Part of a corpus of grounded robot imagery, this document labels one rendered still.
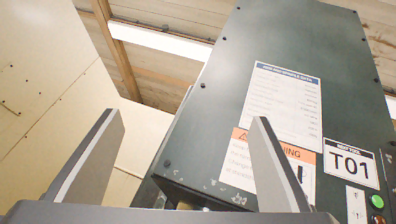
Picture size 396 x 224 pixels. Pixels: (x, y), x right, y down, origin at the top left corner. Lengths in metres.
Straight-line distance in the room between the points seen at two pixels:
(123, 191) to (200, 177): 1.14
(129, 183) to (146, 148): 0.28
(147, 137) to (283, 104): 1.23
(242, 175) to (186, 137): 0.12
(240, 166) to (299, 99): 0.21
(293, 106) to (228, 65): 0.17
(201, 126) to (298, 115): 0.20
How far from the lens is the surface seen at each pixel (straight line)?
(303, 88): 0.48
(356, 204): 0.40
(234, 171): 0.32
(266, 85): 0.44
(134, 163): 1.45
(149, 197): 1.01
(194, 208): 0.44
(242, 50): 0.51
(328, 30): 0.73
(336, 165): 0.41
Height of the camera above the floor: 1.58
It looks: 31 degrees up
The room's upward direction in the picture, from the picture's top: 23 degrees clockwise
